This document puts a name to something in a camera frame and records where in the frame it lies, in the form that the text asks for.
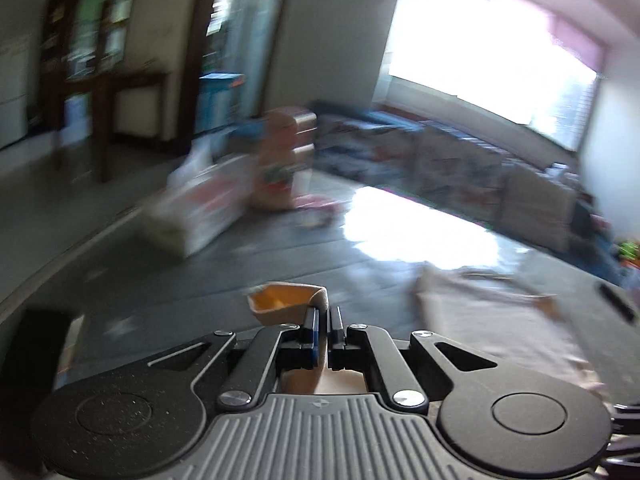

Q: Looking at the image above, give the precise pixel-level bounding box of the pink curtain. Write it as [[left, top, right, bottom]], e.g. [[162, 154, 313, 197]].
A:
[[415, 0, 610, 63]]

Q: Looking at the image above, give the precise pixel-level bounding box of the white cardboard box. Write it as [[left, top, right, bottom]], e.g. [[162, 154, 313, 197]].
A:
[[142, 152, 253, 257]]

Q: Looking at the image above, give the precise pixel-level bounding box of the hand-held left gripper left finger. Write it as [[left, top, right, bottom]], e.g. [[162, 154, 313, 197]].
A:
[[149, 307, 319, 407]]

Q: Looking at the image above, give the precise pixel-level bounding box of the glass door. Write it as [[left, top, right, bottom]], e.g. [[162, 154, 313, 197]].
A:
[[179, 0, 297, 153]]

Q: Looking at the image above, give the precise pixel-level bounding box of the pink item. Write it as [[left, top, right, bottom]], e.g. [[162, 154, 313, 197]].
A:
[[292, 194, 343, 228]]

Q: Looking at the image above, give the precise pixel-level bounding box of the plain brown cardboard box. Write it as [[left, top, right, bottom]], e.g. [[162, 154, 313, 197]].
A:
[[497, 164, 583, 253]]

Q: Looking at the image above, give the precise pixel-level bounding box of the blue box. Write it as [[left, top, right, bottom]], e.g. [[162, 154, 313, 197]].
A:
[[197, 73, 247, 133]]

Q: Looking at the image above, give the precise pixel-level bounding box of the dark wooden table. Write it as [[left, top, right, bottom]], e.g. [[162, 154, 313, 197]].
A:
[[62, 71, 170, 183]]

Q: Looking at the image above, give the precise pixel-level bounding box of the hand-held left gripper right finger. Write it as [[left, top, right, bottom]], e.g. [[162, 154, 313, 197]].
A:
[[328, 307, 498, 411]]

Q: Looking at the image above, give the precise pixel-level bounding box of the bright window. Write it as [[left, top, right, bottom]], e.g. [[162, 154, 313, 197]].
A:
[[382, 0, 608, 152]]

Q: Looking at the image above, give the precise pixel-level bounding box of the white appliance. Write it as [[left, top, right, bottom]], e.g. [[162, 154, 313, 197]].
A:
[[0, 35, 32, 150]]

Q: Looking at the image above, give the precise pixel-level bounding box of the dark blue cloth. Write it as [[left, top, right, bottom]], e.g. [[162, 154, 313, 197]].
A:
[[569, 195, 623, 283]]

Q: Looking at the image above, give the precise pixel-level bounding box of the row of printed boxes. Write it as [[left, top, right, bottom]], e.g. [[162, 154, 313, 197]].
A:
[[312, 102, 507, 223]]

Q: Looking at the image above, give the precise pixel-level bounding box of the dark wooden cabinet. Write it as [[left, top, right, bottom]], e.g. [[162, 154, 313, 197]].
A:
[[39, 0, 137, 136]]

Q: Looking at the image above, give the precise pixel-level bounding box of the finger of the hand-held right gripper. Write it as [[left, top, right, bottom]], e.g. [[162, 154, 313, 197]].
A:
[[595, 281, 640, 322]]

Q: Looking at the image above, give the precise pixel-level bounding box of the brown cardboard box stack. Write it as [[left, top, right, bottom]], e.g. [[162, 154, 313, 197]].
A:
[[249, 108, 317, 212]]

